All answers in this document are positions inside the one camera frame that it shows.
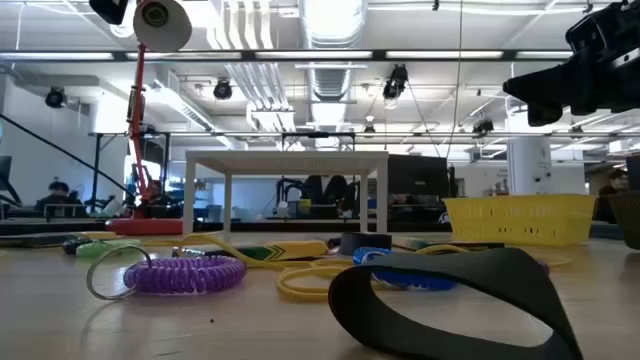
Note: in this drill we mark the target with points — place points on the person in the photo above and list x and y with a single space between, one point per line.
607 200
60 200

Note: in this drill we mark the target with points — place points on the black ceiling spotlight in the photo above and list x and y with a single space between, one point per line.
222 90
482 126
395 82
55 97

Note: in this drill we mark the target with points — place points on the white round column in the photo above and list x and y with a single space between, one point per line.
529 175

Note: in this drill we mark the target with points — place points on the wide black rubber band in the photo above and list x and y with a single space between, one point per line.
500 270

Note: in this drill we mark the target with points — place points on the green coil wristband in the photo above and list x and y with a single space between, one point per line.
95 248

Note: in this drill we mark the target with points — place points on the black monitor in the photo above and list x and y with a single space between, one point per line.
417 185

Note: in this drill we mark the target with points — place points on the blue coil wristband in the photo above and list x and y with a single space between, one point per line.
415 282

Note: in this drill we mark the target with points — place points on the yellow plastic basket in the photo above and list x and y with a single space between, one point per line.
520 220

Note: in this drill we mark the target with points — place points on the small white shelf table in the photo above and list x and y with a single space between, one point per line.
285 162

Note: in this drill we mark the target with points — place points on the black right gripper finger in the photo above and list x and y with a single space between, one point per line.
545 87

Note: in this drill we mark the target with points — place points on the purple coil wristband keyring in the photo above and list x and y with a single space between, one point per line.
185 275

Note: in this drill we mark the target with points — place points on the black metal table frame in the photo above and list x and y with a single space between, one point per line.
300 226

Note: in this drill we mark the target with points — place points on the yellow green crayon box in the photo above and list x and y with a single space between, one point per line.
295 249

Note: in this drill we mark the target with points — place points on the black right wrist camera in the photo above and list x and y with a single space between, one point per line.
595 30

